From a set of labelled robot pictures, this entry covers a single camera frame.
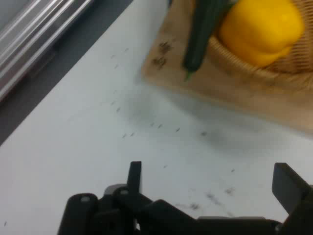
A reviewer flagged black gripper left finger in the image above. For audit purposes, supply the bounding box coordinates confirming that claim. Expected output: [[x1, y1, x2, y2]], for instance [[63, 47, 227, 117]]
[[57, 161, 197, 235]]

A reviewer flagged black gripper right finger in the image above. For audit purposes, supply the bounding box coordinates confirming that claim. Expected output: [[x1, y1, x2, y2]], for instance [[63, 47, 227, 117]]
[[271, 162, 313, 235]]

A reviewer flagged dark green cucumber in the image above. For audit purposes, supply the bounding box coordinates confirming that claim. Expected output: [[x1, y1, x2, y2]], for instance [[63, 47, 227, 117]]
[[183, 0, 236, 82]]

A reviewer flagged light wooden cutting board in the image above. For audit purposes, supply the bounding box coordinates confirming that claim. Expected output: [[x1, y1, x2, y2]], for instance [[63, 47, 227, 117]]
[[141, 0, 313, 135]]

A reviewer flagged woven wicker basket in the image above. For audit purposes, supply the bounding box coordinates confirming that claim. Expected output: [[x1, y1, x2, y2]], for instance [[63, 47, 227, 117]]
[[207, 0, 313, 75]]

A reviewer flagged yellow bell pepper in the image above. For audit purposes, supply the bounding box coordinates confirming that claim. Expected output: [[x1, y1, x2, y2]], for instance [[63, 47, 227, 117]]
[[219, 0, 305, 68]]

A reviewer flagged aluminium frame rail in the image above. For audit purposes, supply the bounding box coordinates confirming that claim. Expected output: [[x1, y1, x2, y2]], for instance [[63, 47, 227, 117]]
[[0, 0, 93, 101]]

